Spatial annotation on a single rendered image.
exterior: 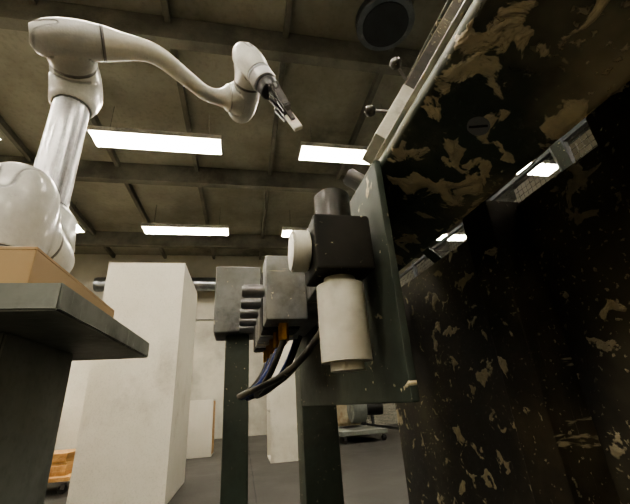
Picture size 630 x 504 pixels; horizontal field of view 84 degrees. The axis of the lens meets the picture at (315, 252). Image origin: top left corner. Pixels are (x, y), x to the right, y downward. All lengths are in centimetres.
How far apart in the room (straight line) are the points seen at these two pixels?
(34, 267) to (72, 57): 80
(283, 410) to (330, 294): 417
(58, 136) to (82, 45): 27
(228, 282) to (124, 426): 222
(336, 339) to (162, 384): 274
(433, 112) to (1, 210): 81
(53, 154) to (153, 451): 225
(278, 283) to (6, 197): 62
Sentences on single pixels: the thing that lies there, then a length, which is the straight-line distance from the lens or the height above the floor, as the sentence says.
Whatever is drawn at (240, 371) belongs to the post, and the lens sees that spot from 95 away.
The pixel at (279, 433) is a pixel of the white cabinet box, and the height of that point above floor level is 29.
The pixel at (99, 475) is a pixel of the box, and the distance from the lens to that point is 313.
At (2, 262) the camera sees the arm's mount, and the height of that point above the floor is 81.
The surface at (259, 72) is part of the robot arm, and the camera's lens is 138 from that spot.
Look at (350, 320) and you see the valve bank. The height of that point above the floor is 64.
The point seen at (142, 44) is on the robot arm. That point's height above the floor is 163.
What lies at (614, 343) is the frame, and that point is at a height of 61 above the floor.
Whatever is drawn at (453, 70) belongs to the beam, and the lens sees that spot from 31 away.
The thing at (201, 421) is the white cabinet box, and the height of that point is 44.
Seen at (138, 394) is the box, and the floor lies 71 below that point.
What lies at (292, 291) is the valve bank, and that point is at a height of 71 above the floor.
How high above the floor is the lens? 57
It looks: 23 degrees up
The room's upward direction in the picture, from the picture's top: 4 degrees counter-clockwise
